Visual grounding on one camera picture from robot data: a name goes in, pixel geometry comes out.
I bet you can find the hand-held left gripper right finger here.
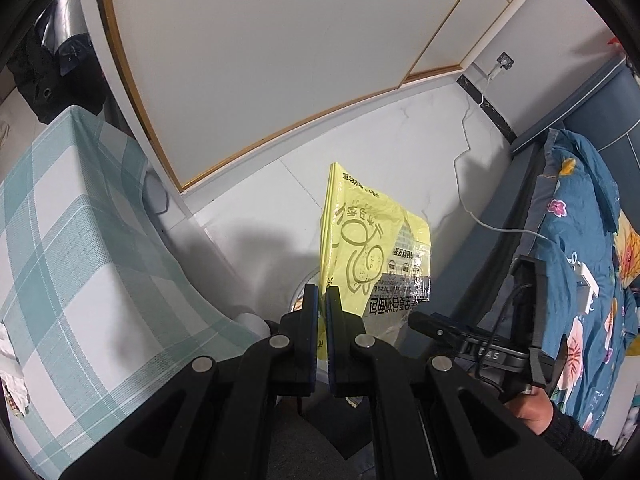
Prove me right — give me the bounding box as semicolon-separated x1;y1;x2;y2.
326;286;584;480

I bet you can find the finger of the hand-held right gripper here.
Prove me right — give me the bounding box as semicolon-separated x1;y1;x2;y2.
410;312;472;357

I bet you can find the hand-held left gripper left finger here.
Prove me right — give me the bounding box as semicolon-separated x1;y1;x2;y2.
60;283;320;480

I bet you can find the white round bin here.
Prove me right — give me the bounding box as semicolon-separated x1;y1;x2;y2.
287;267;417;411

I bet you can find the yellow plastic packet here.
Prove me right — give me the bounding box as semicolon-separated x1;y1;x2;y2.
319;162;434;362

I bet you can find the white tissue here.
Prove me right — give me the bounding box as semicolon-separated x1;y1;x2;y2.
0;322;24;379

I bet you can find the person's right forearm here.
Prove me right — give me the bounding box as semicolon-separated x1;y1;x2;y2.
539;402;622;462

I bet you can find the person's right hand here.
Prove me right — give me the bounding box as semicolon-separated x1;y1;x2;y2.
514;389;557;436

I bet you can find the white charger plug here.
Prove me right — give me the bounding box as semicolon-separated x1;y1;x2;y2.
569;255;599;302

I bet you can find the blue floral quilt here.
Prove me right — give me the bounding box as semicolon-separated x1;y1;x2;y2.
529;127;640;437

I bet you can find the teal checked tablecloth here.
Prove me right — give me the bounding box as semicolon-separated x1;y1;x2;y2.
0;105;272;472

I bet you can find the white wood-trimmed sliding door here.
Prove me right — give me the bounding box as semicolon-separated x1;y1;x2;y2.
92;0;547;196

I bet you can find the white frilled paper liner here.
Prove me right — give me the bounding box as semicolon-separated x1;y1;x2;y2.
2;375;32;419

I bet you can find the silver folding umbrella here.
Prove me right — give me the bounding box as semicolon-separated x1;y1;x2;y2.
34;0;94;79

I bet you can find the white charger cable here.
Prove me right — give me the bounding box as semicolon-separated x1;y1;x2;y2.
452;62;567;261

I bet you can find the blue-grey bed frame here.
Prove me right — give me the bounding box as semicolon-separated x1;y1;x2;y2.
400;55;640;361

